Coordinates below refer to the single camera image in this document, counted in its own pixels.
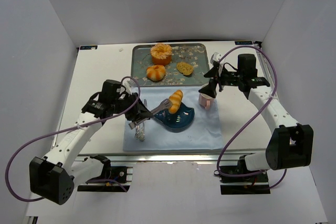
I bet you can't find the striped croissant bread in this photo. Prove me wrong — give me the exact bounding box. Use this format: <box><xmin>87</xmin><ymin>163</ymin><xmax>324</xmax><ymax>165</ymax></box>
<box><xmin>169</xmin><ymin>90</ymin><xmax>183</xmax><ymax>114</ymax></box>

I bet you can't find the round striped bun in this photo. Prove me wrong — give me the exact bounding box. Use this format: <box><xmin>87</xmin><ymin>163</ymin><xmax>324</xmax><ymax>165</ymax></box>
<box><xmin>146</xmin><ymin>65</ymin><xmax>166</xmax><ymax>81</ymax></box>

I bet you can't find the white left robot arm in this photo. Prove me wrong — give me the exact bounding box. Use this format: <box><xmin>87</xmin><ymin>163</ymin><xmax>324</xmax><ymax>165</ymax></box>
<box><xmin>29</xmin><ymin>80</ymin><xmax>153</xmax><ymax>205</ymax></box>

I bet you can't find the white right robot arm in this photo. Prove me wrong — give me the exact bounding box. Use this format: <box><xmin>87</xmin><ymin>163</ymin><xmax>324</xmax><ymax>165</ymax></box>
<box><xmin>199</xmin><ymin>52</ymin><xmax>313</xmax><ymax>177</ymax></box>

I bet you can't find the brown bread slice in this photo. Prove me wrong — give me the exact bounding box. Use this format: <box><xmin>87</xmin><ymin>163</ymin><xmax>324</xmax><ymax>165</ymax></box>
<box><xmin>176</xmin><ymin>62</ymin><xmax>193</xmax><ymax>76</ymax></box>

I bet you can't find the pink mug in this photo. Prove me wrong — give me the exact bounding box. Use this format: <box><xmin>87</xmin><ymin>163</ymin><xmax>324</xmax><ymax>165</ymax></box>
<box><xmin>198</xmin><ymin>93</ymin><xmax>215</xmax><ymax>111</ymax></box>

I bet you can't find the silver table knife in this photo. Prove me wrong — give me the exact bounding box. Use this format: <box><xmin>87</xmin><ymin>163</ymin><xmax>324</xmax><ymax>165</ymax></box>
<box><xmin>140</xmin><ymin>99</ymin><xmax>147</xmax><ymax>142</ymax></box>

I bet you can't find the silver spoon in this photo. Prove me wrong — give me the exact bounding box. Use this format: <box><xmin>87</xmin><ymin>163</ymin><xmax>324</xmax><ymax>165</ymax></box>
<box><xmin>134</xmin><ymin>125</ymin><xmax>141</xmax><ymax>139</ymax></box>

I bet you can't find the floral metal tray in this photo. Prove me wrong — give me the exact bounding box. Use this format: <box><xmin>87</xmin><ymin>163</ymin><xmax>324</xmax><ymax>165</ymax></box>
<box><xmin>131</xmin><ymin>42</ymin><xmax>209</xmax><ymax>87</ymax></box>

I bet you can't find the silver fork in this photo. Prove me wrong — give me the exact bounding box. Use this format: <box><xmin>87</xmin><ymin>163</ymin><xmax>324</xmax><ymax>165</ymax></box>
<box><xmin>139</xmin><ymin>122</ymin><xmax>145</xmax><ymax>142</ymax></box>

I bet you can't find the dark blue leaf plate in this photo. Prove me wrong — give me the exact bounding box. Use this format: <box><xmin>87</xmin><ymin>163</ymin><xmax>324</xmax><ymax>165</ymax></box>
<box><xmin>154</xmin><ymin>103</ymin><xmax>195</xmax><ymax>132</ymax></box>

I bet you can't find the light blue placemat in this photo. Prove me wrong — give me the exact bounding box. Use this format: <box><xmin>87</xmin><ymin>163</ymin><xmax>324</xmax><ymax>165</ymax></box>
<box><xmin>123</xmin><ymin>86</ymin><xmax>224</xmax><ymax>152</ymax></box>

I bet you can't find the orange bundt cake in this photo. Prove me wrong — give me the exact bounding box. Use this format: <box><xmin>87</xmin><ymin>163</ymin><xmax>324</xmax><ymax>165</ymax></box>
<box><xmin>150</xmin><ymin>43</ymin><xmax>172</xmax><ymax>66</ymax></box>

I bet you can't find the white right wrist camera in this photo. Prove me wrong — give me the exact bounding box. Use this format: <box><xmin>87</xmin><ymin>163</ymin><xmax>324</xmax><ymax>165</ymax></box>
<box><xmin>210</xmin><ymin>52</ymin><xmax>225</xmax><ymax>76</ymax></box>

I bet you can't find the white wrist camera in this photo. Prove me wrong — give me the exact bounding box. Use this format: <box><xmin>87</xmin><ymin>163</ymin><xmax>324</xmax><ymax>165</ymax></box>
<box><xmin>117</xmin><ymin>79</ymin><xmax>135</xmax><ymax>100</ymax></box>
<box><xmin>210</xmin><ymin>52</ymin><xmax>225</xmax><ymax>76</ymax></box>

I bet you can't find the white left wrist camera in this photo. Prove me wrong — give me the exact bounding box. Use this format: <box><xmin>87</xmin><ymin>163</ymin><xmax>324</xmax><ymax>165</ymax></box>
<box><xmin>117</xmin><ymin>79</ymin><xmax>135</xmax><ymax>100</ymax></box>

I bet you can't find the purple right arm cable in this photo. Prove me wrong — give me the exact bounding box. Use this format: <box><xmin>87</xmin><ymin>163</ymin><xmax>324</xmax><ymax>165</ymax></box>
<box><xmin>215</xmin><ymin>45</ymin><xmax>287</xmax><ymax>189</ymax></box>

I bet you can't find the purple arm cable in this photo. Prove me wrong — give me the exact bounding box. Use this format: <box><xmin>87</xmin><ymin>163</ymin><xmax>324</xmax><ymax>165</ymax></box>
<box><xmin>215</xmin><ymin>45</ymin><xmax>287</xmax><ymax>189</ymax></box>
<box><xmin>5</xmin><ymin>76</ymin><xmax>141</xmax><ymax>202</ymax></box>

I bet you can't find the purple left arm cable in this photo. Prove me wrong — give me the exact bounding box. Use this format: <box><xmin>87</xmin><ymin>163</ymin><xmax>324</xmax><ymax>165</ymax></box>
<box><xmin>5</xmin><ymin>76</ymin><xmax>141</xmax><ymax>202</ymax></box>

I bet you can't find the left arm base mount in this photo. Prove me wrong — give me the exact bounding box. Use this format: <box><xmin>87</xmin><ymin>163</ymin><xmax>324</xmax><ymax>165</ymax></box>
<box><xmin>77</xmin><ymin>155</ymin><xmax>132</xmax><ymax>193</ymax></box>

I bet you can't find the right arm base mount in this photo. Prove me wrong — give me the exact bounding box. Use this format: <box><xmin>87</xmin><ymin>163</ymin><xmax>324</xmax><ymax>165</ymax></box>
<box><xmin>214</xmin><ymin>156</ymin><xmax>270</xmax><ymax>195</ymax></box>

